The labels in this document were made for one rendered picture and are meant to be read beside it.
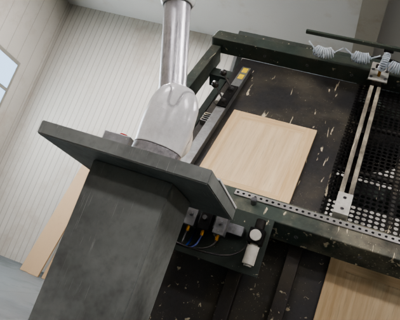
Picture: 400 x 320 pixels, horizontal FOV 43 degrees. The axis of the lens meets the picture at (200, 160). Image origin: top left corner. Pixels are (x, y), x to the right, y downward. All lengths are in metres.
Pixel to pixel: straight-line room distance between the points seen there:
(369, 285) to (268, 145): 0.77
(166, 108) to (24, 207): 4.82
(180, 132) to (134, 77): 4.73
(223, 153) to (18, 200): 4.21
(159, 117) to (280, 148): 1.03
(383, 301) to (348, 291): 0.14
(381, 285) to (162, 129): 1.22
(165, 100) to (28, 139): 5.00
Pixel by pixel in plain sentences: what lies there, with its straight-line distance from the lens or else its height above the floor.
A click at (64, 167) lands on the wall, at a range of 6.12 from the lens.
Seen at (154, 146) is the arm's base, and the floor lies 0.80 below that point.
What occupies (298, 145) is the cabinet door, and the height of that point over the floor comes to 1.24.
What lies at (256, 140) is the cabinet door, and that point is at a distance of 2.45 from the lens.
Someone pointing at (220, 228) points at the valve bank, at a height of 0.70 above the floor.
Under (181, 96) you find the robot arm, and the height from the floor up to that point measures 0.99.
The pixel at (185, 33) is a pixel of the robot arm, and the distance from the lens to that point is 1.87.
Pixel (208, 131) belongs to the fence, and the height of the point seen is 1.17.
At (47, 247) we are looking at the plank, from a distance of 5.28.
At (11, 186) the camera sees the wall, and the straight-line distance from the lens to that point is 6.37.
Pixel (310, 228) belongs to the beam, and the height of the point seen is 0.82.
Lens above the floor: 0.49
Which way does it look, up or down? 13 degrees up
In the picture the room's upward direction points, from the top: 20 degrees clockwise
